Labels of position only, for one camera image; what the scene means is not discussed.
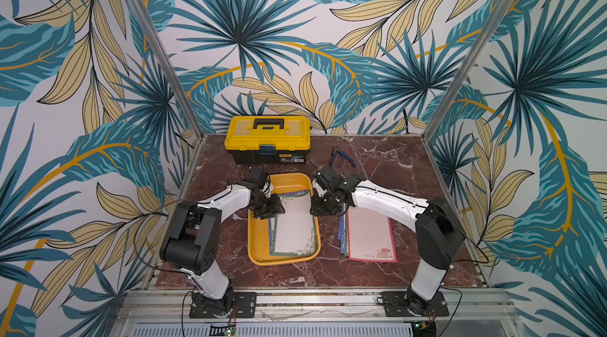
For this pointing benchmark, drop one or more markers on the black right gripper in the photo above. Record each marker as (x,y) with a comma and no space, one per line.
(325,202)

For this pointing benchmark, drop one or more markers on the aluminium corner post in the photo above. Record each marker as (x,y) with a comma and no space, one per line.
(488,30)
(149,31)

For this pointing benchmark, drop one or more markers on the yellow plastic tray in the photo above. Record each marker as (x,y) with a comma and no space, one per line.
(259,230)

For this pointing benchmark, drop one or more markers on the aluminium front rail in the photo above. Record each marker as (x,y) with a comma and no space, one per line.
(334,304)

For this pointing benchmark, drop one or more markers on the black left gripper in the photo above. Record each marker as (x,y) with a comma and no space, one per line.
(275,208)

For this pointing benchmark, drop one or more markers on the yellow black toolbox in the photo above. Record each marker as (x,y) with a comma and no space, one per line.
(268,140)

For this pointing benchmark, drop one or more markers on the aluminium right corner post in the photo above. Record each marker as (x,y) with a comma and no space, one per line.
(488,30)

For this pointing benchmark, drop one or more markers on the blue handled pliers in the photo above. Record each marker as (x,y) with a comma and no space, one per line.
(336,152)

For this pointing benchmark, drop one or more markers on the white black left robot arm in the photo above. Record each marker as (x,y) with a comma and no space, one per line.
(191,242)

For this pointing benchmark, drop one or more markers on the aluminium left corner post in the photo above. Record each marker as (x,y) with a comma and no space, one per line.
(149,31)

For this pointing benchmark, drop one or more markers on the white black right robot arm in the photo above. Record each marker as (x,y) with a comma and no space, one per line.
(439,234)

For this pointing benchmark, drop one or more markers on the green floral stationery paper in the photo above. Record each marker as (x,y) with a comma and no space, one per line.
(294,232)
(345,242)

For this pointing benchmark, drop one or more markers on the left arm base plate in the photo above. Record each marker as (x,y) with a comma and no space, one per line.
(241,305)

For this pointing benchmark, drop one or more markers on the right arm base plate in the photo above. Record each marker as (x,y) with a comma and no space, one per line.
(406,303)

